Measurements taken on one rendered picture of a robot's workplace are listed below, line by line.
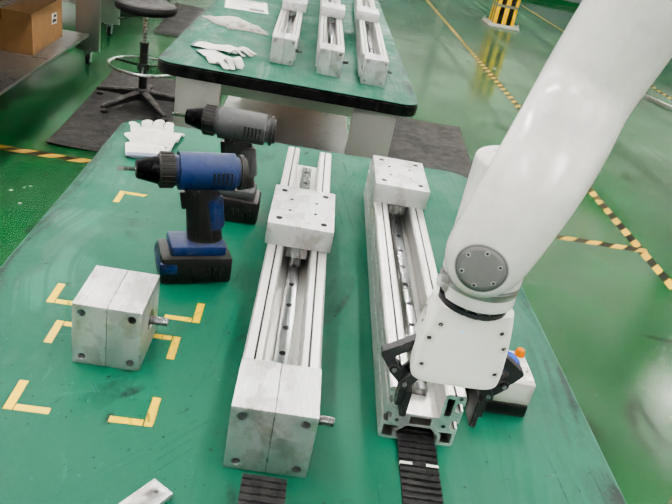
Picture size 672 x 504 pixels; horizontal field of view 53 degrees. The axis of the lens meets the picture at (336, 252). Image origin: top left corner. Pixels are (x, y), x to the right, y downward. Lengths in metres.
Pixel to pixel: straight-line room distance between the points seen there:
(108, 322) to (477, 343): 0.47
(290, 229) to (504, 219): 0.58
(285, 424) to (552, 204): 0.39
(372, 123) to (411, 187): 1.19
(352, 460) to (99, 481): 0.30
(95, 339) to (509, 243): 0.58
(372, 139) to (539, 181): 2.00
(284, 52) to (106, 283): 1.79
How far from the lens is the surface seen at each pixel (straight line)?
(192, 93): 2.55
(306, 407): 0.80
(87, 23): 5.14
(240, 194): 1.35
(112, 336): 0.95
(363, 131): 2.55
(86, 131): 3.94
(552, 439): 1.03
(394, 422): 0.92
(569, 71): 0.63
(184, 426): 0.90
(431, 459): 0.91
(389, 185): 1.35
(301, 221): 1.13
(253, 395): 0.80
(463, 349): 0.75
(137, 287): 0.97
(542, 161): 0.59
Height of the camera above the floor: 1.40
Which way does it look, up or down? 28 degrees down
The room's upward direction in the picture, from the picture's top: 12 degrees clockwise
